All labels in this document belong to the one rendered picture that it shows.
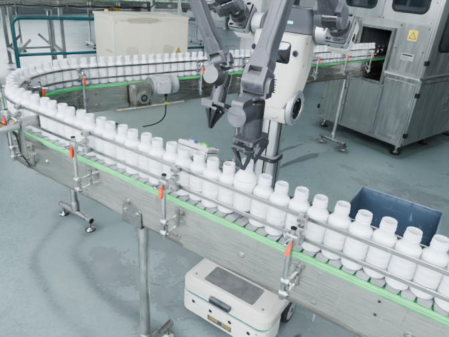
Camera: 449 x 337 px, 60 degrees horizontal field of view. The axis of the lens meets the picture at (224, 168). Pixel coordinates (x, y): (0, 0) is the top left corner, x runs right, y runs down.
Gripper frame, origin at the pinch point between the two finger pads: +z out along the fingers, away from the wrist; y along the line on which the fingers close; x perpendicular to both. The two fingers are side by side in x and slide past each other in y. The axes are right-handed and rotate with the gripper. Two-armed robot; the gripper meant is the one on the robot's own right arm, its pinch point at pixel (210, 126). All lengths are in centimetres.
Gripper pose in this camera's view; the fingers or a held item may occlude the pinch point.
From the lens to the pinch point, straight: 144.6
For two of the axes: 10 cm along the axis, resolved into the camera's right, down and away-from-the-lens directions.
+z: -2.6, 9.5, 1.5
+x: 5.0, 0.0, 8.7
